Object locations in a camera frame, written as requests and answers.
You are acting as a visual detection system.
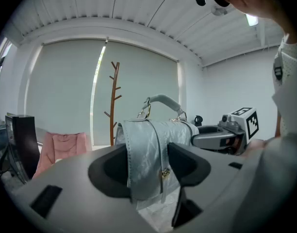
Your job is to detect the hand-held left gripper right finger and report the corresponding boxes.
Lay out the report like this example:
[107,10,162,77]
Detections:
[167,142,212,187]

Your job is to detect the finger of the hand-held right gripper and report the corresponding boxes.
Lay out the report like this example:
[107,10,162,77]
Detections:
[191,132,236,152]
[197,125,225,134]

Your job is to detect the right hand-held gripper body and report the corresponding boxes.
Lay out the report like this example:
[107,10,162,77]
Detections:
[218,107,260,156]

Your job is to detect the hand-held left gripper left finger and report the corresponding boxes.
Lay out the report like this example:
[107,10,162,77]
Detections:
[87,143,132,199]

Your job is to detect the silver quilted handbag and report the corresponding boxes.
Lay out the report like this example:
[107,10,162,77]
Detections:
[114,93,200,205]

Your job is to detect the brown wooden coat rack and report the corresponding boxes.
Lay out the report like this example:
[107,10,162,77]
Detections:
[104,61,122,147]

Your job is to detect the person's right forearm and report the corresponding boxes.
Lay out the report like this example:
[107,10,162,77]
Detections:
[245,139,270,158]

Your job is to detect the pink padded chair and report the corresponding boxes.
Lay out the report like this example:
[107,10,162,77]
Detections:
[33,132,92,179]

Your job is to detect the white dotted shirt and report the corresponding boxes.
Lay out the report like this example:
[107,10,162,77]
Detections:
[271,34,297,140]

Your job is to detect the white roller blind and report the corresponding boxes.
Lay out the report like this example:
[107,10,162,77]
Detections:
[93,40,180,147]
[26,39,107,136]

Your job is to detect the black monitor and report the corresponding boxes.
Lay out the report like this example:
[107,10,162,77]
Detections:
[5,114,41,182]

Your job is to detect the long ceiling light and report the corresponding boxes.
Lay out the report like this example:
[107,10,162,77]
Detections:
[245,13,259,27]

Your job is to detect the round white ceiling fixture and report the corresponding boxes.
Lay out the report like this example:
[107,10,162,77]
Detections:
[211,5,228,17]

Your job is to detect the person's head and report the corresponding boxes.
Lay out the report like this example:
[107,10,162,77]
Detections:
[218,0,297,42]

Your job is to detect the grey harness strap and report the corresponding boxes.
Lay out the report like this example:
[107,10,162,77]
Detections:
[273,53,284,82]

